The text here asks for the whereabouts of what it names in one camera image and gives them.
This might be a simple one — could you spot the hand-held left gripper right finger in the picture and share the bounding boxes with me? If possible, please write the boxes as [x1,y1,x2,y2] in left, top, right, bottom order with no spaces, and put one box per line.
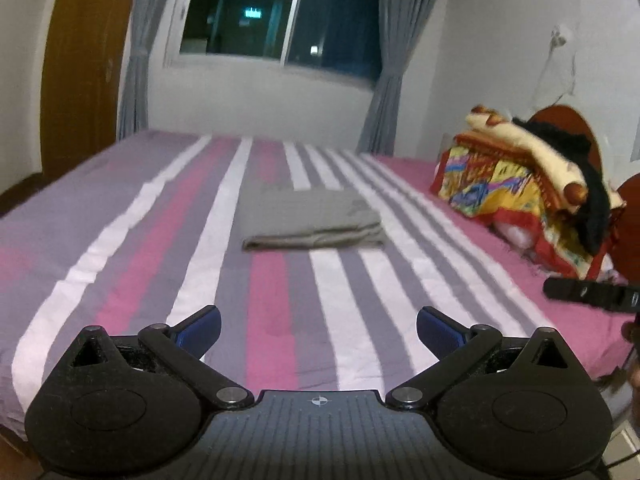
[385,306,576,411]

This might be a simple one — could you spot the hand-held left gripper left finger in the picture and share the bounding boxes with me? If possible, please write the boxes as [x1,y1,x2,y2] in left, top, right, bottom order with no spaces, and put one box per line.
[64,305,256,411]

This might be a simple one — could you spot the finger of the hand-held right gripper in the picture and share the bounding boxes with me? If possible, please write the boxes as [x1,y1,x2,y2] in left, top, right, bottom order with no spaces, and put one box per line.
[543,276,640,316]

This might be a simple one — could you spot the grey pants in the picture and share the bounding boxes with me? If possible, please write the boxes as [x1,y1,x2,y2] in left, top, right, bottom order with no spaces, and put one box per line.
[235,185,389,254]

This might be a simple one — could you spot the black cloth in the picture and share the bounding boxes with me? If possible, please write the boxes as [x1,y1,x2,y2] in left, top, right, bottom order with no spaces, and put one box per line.
[511,117,615,257]

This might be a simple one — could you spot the colourful printed blanket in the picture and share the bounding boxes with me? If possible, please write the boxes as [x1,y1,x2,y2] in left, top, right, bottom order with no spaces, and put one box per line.
[430,132,615,282]

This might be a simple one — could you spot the cream blanket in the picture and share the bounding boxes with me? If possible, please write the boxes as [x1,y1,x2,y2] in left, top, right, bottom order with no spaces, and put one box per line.
[464,104,627,211]

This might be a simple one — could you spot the wooden headboard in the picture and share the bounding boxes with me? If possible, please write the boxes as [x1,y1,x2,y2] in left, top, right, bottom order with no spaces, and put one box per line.
[526,104,640,288]

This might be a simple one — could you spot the grey blue curtain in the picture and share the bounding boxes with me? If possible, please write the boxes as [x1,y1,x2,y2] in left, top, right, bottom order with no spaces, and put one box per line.
[357,0,452,157]
[116,0,202,142]

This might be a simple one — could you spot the brown wooden door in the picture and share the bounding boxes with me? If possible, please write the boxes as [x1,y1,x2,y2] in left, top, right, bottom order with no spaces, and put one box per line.
[39,0,140,183]

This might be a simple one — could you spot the white wall hook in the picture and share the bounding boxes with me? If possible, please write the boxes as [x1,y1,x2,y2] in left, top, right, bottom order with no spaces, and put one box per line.
[549,22,575,50]

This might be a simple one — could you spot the window with white frame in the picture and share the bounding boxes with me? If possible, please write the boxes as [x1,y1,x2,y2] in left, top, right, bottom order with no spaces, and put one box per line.
[164,0,387,84]

